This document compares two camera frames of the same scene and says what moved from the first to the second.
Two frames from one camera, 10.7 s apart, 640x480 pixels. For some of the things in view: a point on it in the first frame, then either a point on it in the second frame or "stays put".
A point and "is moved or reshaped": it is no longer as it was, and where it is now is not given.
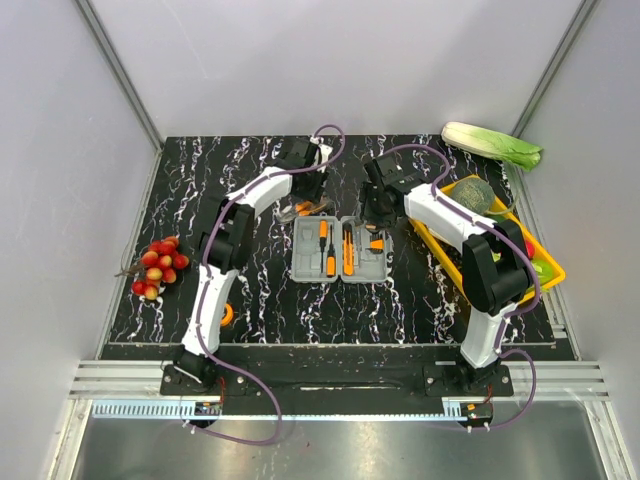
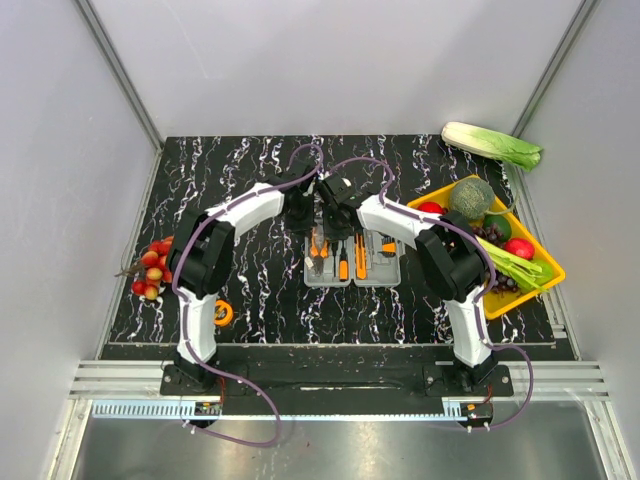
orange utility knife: x=348 y=250 -> x=360 y=257
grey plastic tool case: x=334 y=249 is moved or reshaped
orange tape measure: x=229 y=315 stays put
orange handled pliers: x=307 y=207 is moved or reshaped
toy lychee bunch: x=159 y=264 stays put
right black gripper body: x=373 y=209 -> x=332 y=229
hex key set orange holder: x=377 y=244 -> x=388 y=244
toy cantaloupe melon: x=473 y=195 stays put
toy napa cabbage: x=484 y=142 stays put
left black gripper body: x=312 y=188 -> x=301 y=222
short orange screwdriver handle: x=331 y=262 -> x=343 y=265
